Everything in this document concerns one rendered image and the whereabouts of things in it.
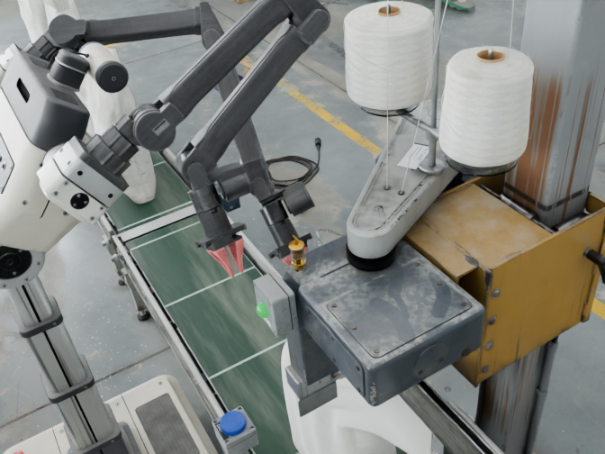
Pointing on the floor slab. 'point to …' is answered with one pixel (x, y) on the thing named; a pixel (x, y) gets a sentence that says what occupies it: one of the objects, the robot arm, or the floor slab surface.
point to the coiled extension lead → (298, 162)
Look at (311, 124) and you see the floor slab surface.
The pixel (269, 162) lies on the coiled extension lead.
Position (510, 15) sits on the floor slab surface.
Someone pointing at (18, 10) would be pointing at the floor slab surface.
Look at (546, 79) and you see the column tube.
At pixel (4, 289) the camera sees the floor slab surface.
